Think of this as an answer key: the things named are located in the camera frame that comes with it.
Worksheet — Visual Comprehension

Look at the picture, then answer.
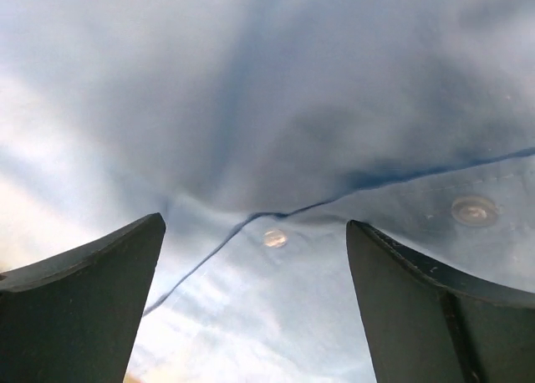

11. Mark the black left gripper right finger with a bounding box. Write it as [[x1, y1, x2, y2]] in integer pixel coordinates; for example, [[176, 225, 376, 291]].
[[346, 221, 534, 383]]

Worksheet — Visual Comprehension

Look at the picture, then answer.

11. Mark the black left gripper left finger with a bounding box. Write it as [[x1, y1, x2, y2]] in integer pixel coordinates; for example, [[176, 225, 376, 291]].
[[1, 213, 166, 382]]

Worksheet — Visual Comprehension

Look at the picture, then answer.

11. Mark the light blue shirt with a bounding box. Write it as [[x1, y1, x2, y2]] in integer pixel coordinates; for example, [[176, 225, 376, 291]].
[[1, 0, 534, 382]]

